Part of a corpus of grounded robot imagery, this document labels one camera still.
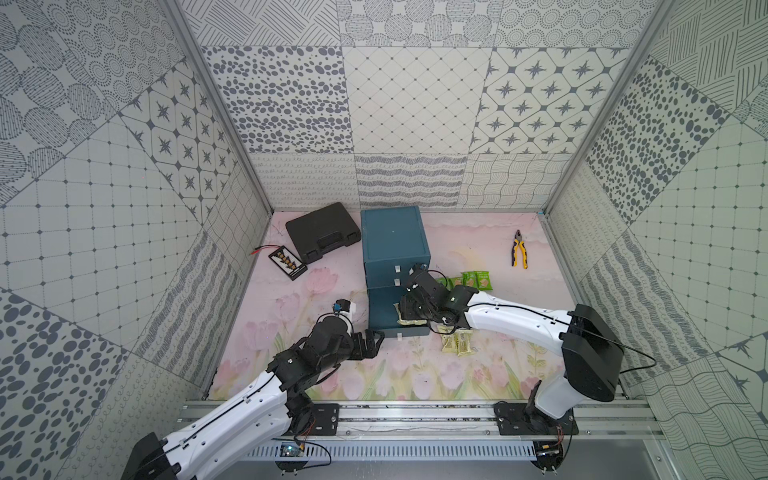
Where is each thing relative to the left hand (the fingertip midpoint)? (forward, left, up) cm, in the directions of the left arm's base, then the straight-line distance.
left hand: (373, 331), depth 78 cm
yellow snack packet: (+6, -9, -8) cm, 14 cm away
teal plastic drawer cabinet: (+22, -5, +10) cm, 25 cm away
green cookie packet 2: (+24, -32, -11) cm, 41 cm away
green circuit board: (-25, +20, -13) cm, 34 cm away
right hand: (+8, -9, -2) cm, 12 cm away
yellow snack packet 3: (+1, -26, -10) cm, 27 cm away
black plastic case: (+42, +23, -7) cm, 48 cm away
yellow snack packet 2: (+1, -21, -10) cm, 23 cm away
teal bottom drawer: (+8, -2, -8) cm, 12 cm away
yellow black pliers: (+40, -52, -10) cm, 66 cm away
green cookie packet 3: (+22, -25, -9) cm, 34 cm away
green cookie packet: (+22, -35, -10) cm, 43 cm away
